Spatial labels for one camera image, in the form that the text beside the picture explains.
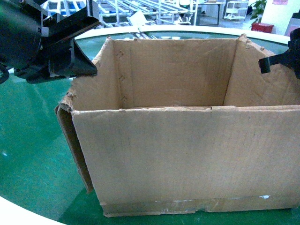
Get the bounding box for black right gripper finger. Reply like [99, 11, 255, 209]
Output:
[258, 52, 291, 74]

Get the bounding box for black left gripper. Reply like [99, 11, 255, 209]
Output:
[0, 0, 100, 83]

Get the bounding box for brown cardboard box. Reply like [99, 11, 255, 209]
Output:
[55, 35, 300, 217]

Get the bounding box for green round conveyor table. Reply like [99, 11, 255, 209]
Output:
[0, 25, 300, 225]

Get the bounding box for red fire equipment box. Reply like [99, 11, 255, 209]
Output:
[251, 22, 274, 33]

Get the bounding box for green potted plant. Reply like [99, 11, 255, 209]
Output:
[250, 0, 267, 23]

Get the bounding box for metal pipe flow racks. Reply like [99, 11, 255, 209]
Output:
[39, 0, 197, 27]

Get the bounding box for white rolling cart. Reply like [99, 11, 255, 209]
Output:
[223, 0, 249, 21]

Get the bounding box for black top desk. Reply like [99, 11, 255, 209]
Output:
[193, 0, 225, 26]

